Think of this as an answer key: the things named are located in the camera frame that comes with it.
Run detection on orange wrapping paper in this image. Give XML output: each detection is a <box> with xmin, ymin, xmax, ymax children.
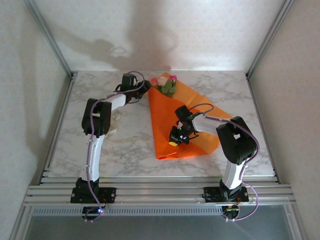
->
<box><xmin>147</xmin><ymin>71</ymin><xmax>235</xmax><ymax>160</ymax></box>

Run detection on white pink-edged fake rose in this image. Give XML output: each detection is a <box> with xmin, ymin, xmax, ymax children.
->
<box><xmin>157</xmin><ymin>76</ymin><xmax>171</xmax><ymax>95</ymax></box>

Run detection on magenta fake rose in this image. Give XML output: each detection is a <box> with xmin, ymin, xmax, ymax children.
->
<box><xmin>167</xmin><ymin>74</ymin><xmax>178</xmax><ymax>98</ymax></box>

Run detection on cream printed ribbon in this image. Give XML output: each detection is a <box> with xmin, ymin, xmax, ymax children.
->
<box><xmin>103</xmin><ymin>109</ymin><xmax>151</xmax><ymax>146</ymax></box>

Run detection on black right control board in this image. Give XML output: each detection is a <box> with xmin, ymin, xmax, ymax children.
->
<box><xmin>221</xmin><ymin>204</ymin><xmax>241</xmax><ymax>220</ymax></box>

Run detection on black control board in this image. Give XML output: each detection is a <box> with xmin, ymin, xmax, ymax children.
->
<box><xmin>221</xmin><ymin>204</ymin><xmax>241</xmax><ymax>220</ymax></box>
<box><xmin>81</xmin><ymin>206</ymin><xmax>105</xmax><ymax>221</ymax></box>

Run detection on black left control board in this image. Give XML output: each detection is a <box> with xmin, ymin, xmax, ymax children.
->
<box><xmin>81</xmin><ymin>206</ymin><xmax>105</xmax><ymax>221</ymax></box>

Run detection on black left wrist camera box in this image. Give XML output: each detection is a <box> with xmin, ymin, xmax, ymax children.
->
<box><xmin>121</xmin><ymin>73</ymin><xmax>138</xmax><ymax>91</ymax></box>

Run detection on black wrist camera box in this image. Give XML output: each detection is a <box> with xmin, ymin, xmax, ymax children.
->
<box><xmin>121</xmin><ymin>73</ymin><xmax>138</xmax><ymax>91</ymax></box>
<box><xmin>174</xmin><ymin>104</ymin><xmax>193</xmax><ymax>121</ymax></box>

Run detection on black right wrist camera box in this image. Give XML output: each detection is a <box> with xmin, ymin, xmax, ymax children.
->
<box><xmin>174</xmin><ymin>104</ymin><xmax>193</xmax><ymax>121</ymax></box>

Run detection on aluminium base rail beams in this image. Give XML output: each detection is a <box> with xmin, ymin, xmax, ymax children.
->
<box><xmin>22</xmin><ymin>176</ymin><xmax>296</xmax><ymax>207</ymax></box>

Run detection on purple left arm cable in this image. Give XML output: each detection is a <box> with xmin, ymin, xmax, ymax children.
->
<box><xmin>83</xmin><ymin>71</ymin><xmax>146</xmax><ymax>223</ymax></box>

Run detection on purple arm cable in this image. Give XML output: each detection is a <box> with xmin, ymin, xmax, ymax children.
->
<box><xmin>83</xmin><ymin>71</ymin><xmax>146</xmax><ymax>223</ymax></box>
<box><xmin>188</xmin><ymin>102</ymin><xmax>261</xmax><ymax>222</ymax></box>

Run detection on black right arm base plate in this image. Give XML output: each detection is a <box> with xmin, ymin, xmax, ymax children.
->
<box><xmin>203</xmin><ymin>186</ymin><xmax>250</xmax><ymax>203</ymax></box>

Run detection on grey slotted cable duct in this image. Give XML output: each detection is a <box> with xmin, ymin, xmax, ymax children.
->
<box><xmin>32</xmin><ymin>206</ymin><xmax>224</xmax><ymax>217</ymax></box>

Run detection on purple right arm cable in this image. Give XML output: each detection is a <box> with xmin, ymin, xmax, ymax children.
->
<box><xmin>188</xmin><ymin>102</ymin><xmax>261</xmax><ymax>222</ymax></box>

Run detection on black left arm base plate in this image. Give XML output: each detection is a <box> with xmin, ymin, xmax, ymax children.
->
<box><xmin>70</xmin><ymin>186</ymin><xmax>117</xmax><ymax>204</ymax></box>

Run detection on aluminium right side rail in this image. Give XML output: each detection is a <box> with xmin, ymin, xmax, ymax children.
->
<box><xmin>246</xmin><ymin>73</ymin><xmax>280</xmax><ymax>183</ymax></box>

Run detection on aluminium rail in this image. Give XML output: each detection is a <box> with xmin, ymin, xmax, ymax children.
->
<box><xmin>246</xmin><ymin>73</ymin><xmax>280</xmax><ymax>183</ymax></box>
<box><xmin>37</xmin><ymin>72</ymin><xmax>77</xmax><ymax>186</ymax></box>

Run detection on aluminium left side rail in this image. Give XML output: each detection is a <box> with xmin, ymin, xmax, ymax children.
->
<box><xmin>37</xmin><ymin>72</ymin><xmax>77</xmax><ymax>186</ymax></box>

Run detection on aluminium left frame post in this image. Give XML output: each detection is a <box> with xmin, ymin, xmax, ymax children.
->
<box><xmin>23</xmin><ymin>0</ymin><xmax>74</xmax><ymax>77</ymax></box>

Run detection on aluminium frame post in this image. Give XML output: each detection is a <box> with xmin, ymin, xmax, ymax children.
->
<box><xmin>245</xmin><ymin>0</ymin><xmax>296</xmax><ymax>79</ymax></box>
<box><xmin>23</xmin><ymin>0</ymin><xmax>74</xmax><ymax>77</ymax></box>

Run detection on aluminium right frame post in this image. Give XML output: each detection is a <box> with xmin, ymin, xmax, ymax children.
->
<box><xmin>245</xmin><ymin>0</ymin><xmax>296</xmax><ymax>79</ymax></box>

